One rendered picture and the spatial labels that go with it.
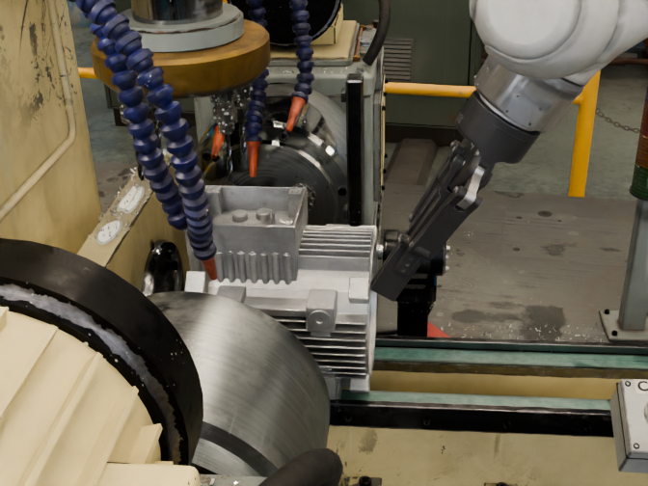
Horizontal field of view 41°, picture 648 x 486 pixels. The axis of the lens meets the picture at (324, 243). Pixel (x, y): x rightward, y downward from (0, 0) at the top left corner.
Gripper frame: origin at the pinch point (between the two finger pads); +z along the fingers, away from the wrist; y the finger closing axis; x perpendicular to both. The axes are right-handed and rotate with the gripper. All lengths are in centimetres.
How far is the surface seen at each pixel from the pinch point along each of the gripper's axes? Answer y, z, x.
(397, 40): -308, 53, 25
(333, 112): -39.6, 2.5, -10.4
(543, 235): -66, 13, 38
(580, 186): -216, 44, 99
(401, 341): -12.1, 15.2, 9.2
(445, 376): -9.0, 14.9, 15.5
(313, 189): -26.6, 8.8, -8.7
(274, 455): 30.9, 3.1, -8.3
